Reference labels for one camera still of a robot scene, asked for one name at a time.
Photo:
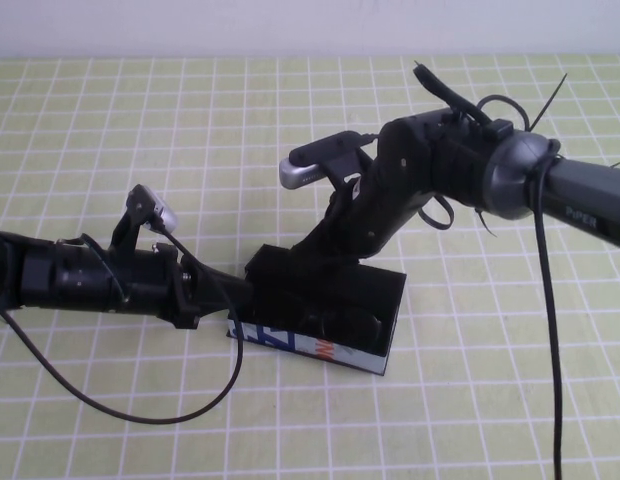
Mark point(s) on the black zip tie tail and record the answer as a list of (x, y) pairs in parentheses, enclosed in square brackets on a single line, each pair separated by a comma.
[(486, 222)]

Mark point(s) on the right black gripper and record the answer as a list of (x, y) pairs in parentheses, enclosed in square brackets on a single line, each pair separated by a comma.
[(390, 190)]

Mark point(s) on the left wrist camera black silver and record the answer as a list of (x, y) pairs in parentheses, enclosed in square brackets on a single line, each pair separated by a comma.
[(140, 202)]

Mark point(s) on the right wrist camera black silver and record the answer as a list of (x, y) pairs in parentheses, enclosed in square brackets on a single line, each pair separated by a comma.
[(310, 165)]

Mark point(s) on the black glasses case printed side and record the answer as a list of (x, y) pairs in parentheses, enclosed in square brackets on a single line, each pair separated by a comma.
[(290, 345)]

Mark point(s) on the wrist camera black silver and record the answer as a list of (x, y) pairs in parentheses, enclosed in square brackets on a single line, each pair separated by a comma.
[(310, 165), (140, 202)]

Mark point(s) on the long black zip tie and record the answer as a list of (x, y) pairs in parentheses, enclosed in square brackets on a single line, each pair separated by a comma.
[(550, 102)]

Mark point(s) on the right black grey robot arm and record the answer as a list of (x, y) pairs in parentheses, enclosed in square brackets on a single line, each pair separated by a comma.
[(590, 200)]

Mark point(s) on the black zip tie loop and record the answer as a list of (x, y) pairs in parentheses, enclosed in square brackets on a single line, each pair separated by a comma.
[(440, 227)]

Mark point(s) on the green white checked tablecloth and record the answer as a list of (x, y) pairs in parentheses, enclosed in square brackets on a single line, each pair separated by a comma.
[(140, 125)]

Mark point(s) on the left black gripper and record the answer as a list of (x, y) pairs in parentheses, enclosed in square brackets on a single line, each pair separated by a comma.
[(150, 285)]

